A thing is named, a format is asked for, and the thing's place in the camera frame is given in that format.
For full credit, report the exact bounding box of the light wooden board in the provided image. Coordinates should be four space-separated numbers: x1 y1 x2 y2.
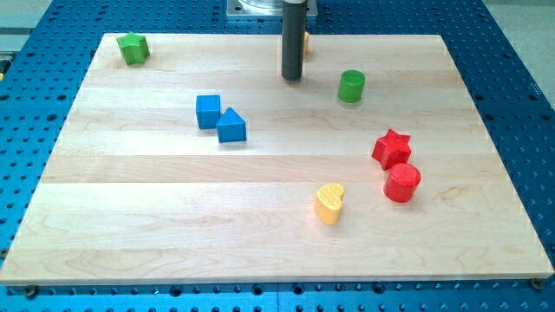
1 34 553 285

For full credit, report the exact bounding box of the blue triangle block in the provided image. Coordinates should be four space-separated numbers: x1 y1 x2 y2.
216 107 246 143

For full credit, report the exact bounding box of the yellow heart block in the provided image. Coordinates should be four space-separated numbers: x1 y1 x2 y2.
314 183 345 225

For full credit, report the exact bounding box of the blue cube block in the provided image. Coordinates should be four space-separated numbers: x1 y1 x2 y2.
195 94 221 129

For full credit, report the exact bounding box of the green cylinder block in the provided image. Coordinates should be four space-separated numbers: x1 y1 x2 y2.
337 69 366 103

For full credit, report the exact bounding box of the yellow block behind rod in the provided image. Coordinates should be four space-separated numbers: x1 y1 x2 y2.
303 31 310 57

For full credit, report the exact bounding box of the red star block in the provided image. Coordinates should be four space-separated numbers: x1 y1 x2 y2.
371 129 412 171

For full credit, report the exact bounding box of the red cylinder block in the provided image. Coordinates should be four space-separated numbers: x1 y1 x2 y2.
383 163 421 203

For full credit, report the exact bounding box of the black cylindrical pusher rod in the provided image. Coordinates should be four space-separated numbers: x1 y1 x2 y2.
281 0 307 81

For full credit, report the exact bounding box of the green star block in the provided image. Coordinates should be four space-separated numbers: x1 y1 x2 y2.
116 32 150 65

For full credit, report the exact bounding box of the blue perforated table plate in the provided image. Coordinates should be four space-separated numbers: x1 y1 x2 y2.
1 1 554 311

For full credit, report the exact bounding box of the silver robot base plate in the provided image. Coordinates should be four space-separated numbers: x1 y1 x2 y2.
225 0 318 17

